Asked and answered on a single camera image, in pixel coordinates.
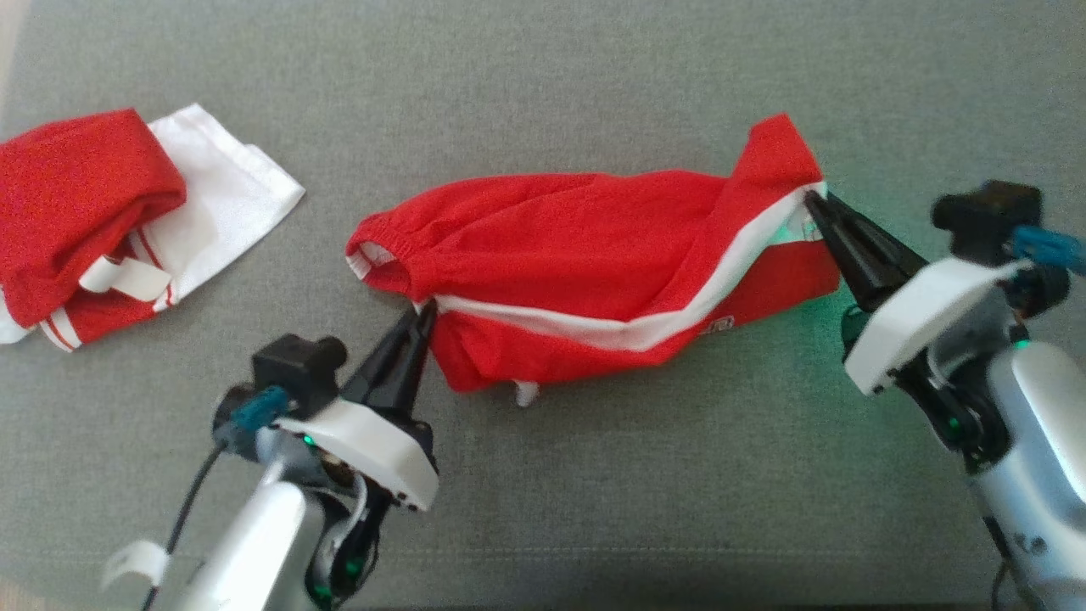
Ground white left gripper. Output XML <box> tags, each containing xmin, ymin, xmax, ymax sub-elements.
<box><xmin>276</xmin><ymin>299</ymin><xmax>439</xmax><ymax>513</ymax></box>

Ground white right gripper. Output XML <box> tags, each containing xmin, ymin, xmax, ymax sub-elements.
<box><xmin>803</xmin><ymin>191</ymin><xmax>1032</xmax><ymax>397</ymax></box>

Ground red shorts with white stripe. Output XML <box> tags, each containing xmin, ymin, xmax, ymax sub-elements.
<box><xmin>345</xmin><ymin>113</ymin><xmax>842</xmax><ymax>408</ymax></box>

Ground red white basketball jersey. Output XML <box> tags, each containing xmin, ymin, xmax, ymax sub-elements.
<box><xmin>0</xmin><ymin>104</ymin><xmax>306</xmax><ymax>353</ymax></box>

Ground grey fabric sofa seat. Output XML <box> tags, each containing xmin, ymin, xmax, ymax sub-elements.
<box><xmin>0</xmin><ymin>0</ymin><xmax>1086</xmax><ymax>611</ymax></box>

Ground left camera cable blue plug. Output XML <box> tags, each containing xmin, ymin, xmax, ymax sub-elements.
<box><xmin>165</xmin><ymin>386</ymin><xmax>289</xmax><ymax>586</ymax></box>

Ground camera cable blue plug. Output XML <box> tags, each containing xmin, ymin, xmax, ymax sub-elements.
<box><xmin>165</xmin><ymin>386</ymin><xmax>289</xmax><ymax>586</ymax></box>
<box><xmin>1014</xmin><ymin>225</ymin><xmax>1086</xmax><ymax>274</ymax></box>

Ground right camera cable blue plug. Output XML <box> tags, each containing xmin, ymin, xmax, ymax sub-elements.
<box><xmin>1014</xmin><ymin>225</ymin><xmax>1086</xmax><ymax>274</ymax></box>

